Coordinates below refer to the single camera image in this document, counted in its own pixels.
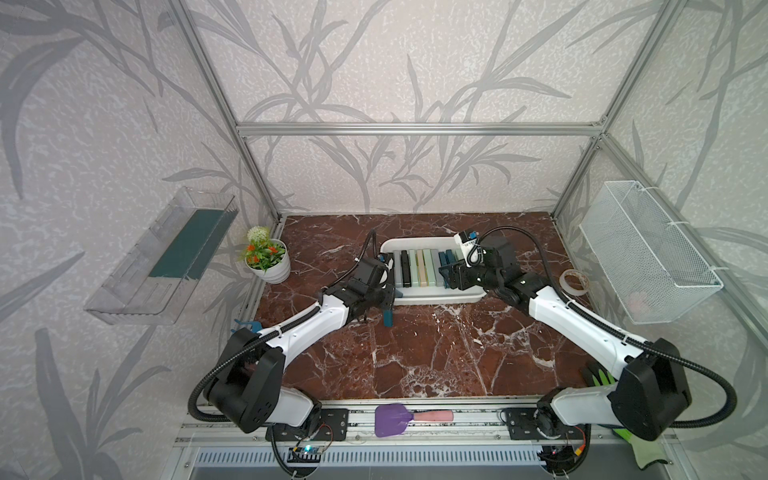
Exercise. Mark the potted artificial flower plant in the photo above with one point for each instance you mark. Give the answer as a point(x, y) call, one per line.
point(265, 256)

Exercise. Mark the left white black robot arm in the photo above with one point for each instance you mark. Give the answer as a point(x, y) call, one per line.
point(246, 388)

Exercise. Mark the pale green pliers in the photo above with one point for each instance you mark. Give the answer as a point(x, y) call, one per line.
point(429, 267)

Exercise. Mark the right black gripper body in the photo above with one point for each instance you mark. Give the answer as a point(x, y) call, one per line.
point(476, 275)

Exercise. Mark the white wire mesh basket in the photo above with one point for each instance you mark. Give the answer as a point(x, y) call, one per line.
point(654, 269)

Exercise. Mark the mint green pliers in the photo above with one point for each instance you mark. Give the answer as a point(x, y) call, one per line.
point(413, 268)

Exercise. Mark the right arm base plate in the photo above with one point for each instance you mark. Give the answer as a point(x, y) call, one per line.
point(529, 423)

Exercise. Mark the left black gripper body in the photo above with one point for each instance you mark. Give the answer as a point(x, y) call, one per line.
point(379, 298)

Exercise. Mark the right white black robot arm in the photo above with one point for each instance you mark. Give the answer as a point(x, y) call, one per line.
point(650, 391)

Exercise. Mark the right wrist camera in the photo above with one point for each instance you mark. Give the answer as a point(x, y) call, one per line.
point(468, 243)

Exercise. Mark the beige pliers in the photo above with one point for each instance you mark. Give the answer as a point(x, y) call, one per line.
point(421, 269)

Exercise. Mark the white rectangular storage tray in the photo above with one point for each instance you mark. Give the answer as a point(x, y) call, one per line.
point(431, 295)

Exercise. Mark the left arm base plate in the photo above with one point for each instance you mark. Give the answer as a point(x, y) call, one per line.
point(327, 425)

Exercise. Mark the purple pink spatula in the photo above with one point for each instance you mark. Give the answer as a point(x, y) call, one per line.
point(393, 419)

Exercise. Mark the green white work glove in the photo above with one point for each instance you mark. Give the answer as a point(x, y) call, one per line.
point(646, 453)

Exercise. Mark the clear plastic wall shelf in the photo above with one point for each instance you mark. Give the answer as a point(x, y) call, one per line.
point(158, 276)

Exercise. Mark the clear tape roll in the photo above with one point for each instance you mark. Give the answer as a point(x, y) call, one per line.
point(574, 283)

